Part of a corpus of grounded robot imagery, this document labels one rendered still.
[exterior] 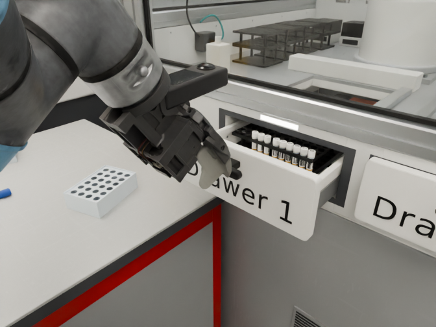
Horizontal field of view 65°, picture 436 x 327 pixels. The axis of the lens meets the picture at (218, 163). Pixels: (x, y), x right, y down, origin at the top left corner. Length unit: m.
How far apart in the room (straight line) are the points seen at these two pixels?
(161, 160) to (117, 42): 0.14
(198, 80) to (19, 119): 0.22
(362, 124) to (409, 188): 0.11
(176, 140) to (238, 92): 0.30
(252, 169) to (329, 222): 0.20
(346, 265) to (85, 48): 0.58
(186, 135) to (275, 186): 0.18
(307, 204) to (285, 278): 0.34
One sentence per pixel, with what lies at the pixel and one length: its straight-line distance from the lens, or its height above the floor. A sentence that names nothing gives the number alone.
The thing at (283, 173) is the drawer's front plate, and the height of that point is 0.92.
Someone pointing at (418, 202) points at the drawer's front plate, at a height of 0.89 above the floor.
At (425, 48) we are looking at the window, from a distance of 0.54.
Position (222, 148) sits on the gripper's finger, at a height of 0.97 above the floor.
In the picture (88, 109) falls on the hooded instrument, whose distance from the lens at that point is 1.33.
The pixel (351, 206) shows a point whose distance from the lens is 0.64.
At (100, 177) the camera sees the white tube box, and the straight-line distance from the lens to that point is 0.77.
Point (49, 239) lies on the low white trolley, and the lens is 0.69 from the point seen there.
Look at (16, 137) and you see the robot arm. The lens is 0.29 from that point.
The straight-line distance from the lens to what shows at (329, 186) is 0.59.
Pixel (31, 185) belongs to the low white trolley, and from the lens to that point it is 0.88.
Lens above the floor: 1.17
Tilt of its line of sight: 29 degrees down
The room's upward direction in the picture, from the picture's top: straight up
